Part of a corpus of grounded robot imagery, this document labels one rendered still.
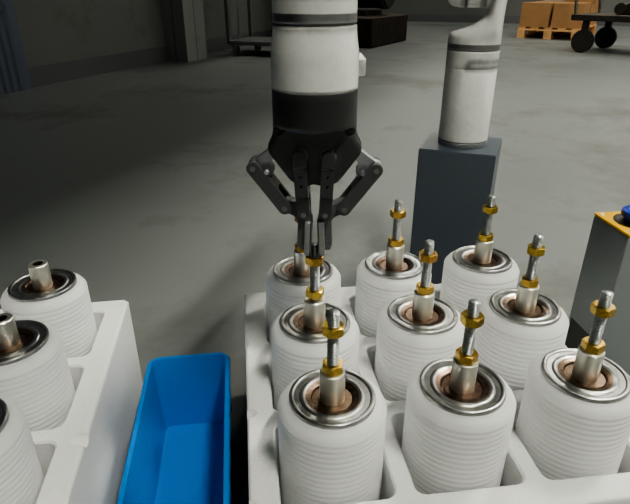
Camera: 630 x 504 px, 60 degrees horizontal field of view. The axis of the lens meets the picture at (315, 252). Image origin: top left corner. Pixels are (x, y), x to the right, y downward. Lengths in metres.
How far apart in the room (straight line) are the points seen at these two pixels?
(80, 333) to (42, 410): 0.13
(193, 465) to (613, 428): 0.50
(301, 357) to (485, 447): 0.19
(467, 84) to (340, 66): 0.60
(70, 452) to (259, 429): 0.18
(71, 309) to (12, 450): 0.22
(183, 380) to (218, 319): 0.29
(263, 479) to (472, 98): 0.76
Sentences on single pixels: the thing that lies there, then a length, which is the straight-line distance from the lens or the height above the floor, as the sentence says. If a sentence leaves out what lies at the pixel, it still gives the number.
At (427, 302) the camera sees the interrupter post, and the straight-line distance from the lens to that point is 0.59.
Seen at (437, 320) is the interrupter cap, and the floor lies 0.25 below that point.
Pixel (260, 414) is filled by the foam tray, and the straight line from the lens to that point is 0.58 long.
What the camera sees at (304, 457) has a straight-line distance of 0.48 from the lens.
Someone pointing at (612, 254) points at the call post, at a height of 0.28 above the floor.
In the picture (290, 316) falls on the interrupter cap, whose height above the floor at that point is 0.25.
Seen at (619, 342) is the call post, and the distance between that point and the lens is 0.81.
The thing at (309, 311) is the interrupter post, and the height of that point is 0.27.
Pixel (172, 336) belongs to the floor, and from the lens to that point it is 1.03.
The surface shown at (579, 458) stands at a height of 0.20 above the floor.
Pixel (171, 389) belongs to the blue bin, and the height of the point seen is 0.07.
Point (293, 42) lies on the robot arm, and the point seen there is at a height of 0.53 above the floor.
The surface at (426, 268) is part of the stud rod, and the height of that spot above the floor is 0.31.
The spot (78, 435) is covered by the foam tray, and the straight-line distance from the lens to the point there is 0.61.
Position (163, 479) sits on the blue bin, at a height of 0.00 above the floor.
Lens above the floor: 0.57
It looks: 26 degrees down
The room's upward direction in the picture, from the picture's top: straight up
